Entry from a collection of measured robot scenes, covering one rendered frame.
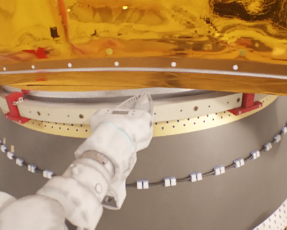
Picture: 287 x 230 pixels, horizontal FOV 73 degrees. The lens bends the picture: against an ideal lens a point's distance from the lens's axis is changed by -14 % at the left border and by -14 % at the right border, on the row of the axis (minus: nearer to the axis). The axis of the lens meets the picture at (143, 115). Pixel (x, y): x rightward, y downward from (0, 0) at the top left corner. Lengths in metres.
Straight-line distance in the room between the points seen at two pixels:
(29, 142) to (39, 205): 0.64
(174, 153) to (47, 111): 0.39
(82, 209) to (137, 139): 0.16
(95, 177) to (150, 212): 0.46
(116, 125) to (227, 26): 0.32
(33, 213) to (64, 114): 0.46
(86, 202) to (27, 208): 0.06
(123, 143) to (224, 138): 0.47
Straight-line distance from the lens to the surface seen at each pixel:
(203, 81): 0.58
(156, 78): 0.59
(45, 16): 0.68
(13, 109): 0.79
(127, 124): 0.33
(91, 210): 0.24
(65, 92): 0.67
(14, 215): 0.22
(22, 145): 0.89
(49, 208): 0.21
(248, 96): 0.69
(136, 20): 0.54
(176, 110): 0.59
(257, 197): 0.87
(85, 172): 0.26
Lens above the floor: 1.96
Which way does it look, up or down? 27 degrees down
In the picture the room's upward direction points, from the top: 4 degrees counter-clockwise
